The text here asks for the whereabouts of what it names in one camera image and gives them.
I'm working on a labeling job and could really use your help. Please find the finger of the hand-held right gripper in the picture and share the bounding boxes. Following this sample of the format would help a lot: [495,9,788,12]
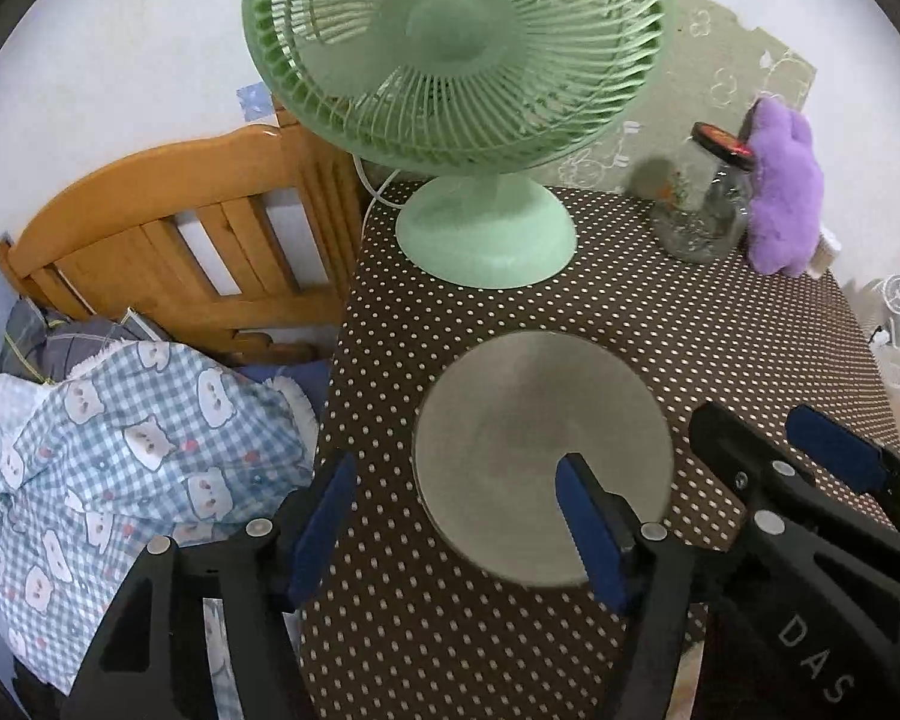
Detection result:
[688,401,812,520]
[786,405,900,502]

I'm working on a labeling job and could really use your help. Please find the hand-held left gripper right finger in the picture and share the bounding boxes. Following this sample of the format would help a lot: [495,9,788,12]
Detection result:
[555,452,788,720]

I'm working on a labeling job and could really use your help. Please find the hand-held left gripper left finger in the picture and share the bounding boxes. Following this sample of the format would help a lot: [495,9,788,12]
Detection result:
[60,450,359,720]

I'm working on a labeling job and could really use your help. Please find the large grey floral bowl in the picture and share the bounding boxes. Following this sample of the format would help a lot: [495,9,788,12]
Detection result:
[411,330,676,587]

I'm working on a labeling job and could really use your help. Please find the brown polka dot tablecloth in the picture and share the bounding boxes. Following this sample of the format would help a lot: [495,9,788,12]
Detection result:
[300,181,900,720]

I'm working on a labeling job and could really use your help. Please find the cotton swab container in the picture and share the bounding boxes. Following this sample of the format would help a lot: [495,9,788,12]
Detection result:
[808,229,845,278]

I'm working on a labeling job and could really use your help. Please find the blue checked bear blanket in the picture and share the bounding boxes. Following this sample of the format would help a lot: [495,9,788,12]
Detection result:
[0,340,316,698]

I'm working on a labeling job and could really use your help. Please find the glass jar with black lid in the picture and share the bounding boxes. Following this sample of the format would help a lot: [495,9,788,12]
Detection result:
[651,122,757,265]

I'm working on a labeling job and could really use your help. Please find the purple plush toy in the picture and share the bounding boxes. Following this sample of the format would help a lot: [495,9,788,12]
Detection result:
[742,97,826,276]

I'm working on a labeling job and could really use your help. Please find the grey bedding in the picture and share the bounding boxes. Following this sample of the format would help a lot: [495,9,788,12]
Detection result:
[0,298,151,383]

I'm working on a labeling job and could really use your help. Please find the white fuzzy blanket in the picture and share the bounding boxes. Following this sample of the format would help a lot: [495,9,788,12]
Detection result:
[0,371,53,481]

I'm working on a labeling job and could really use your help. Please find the wooden headboard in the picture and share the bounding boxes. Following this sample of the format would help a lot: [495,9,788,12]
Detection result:
[0,109,372,368]

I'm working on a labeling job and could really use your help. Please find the blue patterned paper piece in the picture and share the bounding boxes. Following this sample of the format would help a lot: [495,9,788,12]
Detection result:
[238,81,280,123]

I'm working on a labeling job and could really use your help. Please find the green table fan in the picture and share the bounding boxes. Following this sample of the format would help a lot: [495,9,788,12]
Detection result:
[241,0,676,290]

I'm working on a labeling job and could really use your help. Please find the white fan cord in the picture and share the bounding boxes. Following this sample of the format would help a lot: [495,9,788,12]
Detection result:
[351,152,413,212]

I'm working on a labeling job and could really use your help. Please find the green patterned wall cloth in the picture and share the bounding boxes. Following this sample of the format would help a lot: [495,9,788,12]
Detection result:
[547,0,818,196]

